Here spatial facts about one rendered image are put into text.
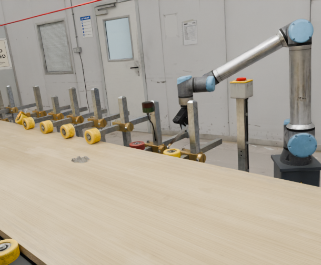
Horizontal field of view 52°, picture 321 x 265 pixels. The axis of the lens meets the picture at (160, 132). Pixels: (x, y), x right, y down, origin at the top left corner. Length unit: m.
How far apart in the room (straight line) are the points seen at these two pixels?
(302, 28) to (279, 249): 1.27
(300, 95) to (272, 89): 2.35
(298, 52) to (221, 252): 1.29
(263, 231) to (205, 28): 3.82
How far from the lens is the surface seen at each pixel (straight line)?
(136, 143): 1.70
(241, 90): 1.36
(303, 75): 1.90
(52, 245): 0.97
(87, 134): 1.83
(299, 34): 1.87
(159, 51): 4.95
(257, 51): 2.02
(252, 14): 4.28
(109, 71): 5.67
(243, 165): 1.47
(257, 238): 0.90
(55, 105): 2.50
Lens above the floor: 1.40
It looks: 15 degrees down
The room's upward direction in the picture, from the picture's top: 5 degrees counter-clockwise
